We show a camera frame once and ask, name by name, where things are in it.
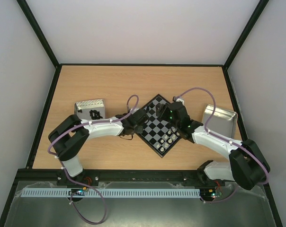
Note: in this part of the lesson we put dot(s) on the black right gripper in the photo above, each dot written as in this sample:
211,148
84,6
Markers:
164,110

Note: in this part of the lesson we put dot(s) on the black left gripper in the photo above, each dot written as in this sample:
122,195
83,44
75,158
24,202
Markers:
140,130

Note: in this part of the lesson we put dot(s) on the black white chess board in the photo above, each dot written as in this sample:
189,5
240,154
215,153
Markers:
155,129

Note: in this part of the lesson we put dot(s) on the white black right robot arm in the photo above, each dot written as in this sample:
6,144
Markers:
245,163

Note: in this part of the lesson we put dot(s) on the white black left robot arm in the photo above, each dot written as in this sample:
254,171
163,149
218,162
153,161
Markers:
68,138

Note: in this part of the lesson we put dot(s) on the metal tray of white pieces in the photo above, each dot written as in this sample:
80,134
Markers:
223,122

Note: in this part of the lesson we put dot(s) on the grey tray of black pieces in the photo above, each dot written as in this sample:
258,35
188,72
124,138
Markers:
90,109

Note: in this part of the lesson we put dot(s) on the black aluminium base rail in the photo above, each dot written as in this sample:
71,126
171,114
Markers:
94,177

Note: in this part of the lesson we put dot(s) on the light blue slotted cable duct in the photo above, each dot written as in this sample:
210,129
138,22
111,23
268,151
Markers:
110,193

